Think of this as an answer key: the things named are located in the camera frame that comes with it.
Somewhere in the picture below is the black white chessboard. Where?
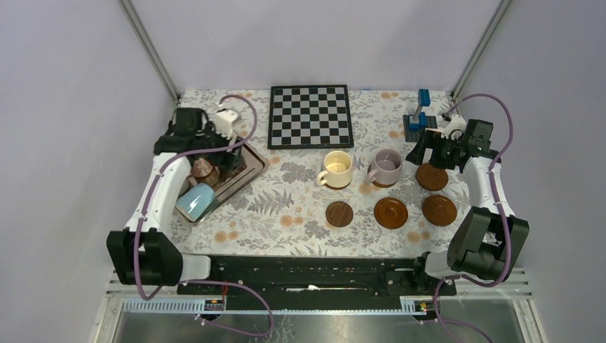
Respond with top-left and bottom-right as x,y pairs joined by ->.
267,84 -> 354,150

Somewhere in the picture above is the dark walnut coaster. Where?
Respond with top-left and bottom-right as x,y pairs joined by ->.
325,202 -> 354,227

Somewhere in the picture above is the lilac mug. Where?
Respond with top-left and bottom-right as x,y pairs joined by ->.
364,149 -> 403,184

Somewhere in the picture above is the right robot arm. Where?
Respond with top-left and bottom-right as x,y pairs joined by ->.
406,119 -> 530,294

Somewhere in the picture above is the metal tray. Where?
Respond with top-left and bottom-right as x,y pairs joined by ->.
175,143 -> 268,226

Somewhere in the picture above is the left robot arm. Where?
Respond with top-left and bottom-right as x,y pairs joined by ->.
106,106 -> 247,294

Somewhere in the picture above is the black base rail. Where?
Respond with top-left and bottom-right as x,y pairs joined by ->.
209,255 -> 438,311

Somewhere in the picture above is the pink mug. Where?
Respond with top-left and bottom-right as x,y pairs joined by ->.
188,157 -> 219,187

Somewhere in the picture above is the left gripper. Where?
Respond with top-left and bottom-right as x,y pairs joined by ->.
196,121 -> 243,172

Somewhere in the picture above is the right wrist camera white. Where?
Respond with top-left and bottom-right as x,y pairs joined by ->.
442,114 -> 467,140

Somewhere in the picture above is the cream yellow mug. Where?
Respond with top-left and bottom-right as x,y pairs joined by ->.
315,151 -> 353,189

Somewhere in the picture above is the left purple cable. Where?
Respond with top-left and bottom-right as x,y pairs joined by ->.
132,94 -> 277,338

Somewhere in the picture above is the light blue mug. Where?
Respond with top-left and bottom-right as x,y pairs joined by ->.
175,184 -> 218,222

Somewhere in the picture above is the floral tablecloth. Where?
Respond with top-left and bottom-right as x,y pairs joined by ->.
164,90 -> 470,257

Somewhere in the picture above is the blue grey brick tower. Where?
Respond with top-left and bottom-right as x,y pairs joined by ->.
403,89 -> 437,143

